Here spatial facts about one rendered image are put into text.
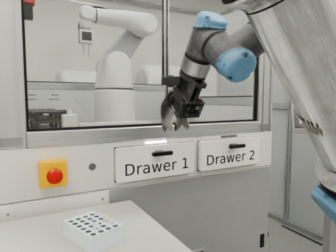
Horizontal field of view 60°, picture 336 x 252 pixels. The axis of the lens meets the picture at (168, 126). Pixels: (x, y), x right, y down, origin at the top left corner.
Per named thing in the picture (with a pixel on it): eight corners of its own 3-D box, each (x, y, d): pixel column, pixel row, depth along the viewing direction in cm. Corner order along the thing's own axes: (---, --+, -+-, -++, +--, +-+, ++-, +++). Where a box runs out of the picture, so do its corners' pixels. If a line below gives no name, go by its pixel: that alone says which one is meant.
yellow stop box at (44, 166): (68, 186, 80) (67, 160, 80) (40, 190, 77) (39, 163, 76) (65, 181, 85) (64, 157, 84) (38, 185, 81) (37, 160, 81)
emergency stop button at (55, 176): (63, 183, 78) (63, 168, 77) (47, 185, 76) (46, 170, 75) (61, 180, 80) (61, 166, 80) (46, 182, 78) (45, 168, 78)
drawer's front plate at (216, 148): (259, 163, 119) (259, 136, 118) (200, 171, 105) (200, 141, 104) (255, 162, 121) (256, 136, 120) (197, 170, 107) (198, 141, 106)
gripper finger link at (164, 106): (158, 117, 85) (170, 92, 80) (156, 114, 86) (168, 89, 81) (171, 119, 87) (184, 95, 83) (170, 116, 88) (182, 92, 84)
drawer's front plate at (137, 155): (194, 172, 104) (194, 142, 103) (116, 183, 91) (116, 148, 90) (192, 171, 106) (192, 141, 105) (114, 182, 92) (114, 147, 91)
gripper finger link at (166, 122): (161, 140, 85) (174, 115, 80) (154, 127, 89) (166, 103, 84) (170, 141, 86) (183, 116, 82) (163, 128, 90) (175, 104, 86)
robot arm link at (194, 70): (179, 49, 75) (205, 52, 79) (174, 65, 78) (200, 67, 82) (192, 64, 70) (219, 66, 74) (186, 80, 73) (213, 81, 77)
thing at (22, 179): (271, 164, 125) (272, 131, 124) (-4, 205, 77) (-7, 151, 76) (166, 138, 208) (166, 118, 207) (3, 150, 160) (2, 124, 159)
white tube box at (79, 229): (124, 240, 66) (124, 224, 66) (91, 255, 60) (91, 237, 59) (94, 224, 74) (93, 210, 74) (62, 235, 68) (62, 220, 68)
